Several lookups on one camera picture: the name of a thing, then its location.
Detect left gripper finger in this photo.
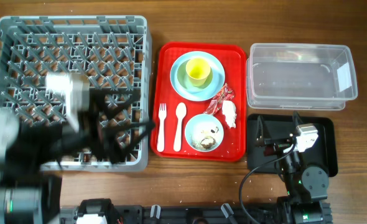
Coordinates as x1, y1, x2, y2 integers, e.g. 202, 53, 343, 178
105, 93, 140, 119
104, 121, 156, 164

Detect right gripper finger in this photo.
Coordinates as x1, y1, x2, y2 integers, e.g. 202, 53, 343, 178
292, 111, 304, 127
256, 115, 264, 146

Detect white napkin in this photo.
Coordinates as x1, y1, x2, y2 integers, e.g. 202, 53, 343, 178
222, 100, 237, 128

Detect white plastic fork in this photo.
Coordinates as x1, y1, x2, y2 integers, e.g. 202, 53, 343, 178
157, 103, 167, 152

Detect red candy wrapper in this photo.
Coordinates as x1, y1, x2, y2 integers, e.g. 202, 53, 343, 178
203, 83, 235, 115

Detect light blue food bowl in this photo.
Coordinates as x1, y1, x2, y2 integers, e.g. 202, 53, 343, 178
184, 114, 225, 152

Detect white plastic spoon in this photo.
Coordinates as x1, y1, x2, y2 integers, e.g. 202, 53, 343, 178
173, 102, 187, 152

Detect light blue plate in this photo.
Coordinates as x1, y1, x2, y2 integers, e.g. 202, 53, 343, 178
170, 51, 225, 101

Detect yellow plastic cup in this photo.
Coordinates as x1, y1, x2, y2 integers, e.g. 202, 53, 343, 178
185, 57, 211, 86

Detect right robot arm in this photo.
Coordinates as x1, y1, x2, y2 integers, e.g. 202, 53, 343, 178
255, 112, 329, 223

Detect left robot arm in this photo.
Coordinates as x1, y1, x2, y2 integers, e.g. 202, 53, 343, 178
0, 90, 155, 223

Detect grey dishwasher rack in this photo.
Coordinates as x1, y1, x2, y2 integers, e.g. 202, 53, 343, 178
0, 16, 152, 172

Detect black rectangular tray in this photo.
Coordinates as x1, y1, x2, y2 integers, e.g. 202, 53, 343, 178
246, 114, 338, 177

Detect clear plastic bin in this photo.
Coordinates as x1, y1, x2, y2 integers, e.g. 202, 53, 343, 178
246, 43, 358, 110

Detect red plastic tray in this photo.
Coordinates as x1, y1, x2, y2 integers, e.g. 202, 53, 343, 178
149, 42, 247, 162

